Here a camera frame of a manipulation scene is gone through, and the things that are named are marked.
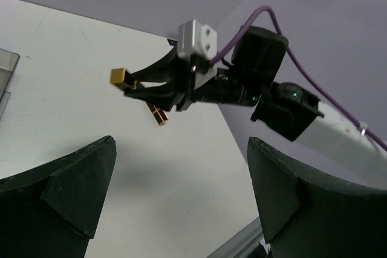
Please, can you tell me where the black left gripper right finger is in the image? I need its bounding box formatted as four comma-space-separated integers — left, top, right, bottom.
247, 137, 386, 257

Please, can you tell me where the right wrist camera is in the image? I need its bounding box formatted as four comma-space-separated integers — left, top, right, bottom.
177, 19, 218, 89

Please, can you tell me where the aluminium table frame rail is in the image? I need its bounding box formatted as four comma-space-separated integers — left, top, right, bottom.
207, 218, 267, 258

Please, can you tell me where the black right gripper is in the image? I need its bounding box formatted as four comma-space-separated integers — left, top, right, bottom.
124, 27, 288, 112

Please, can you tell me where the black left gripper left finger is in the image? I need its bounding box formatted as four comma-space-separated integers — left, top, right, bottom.
1, 136, 117, 258

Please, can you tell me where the black gold lipstick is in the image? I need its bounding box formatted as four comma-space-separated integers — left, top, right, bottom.
109, 68, 137, 91
147, 103, 169, 126

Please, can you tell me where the clear acrylic makeup organizer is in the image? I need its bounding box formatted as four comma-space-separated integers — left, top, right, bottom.
0, 49, 20, 118

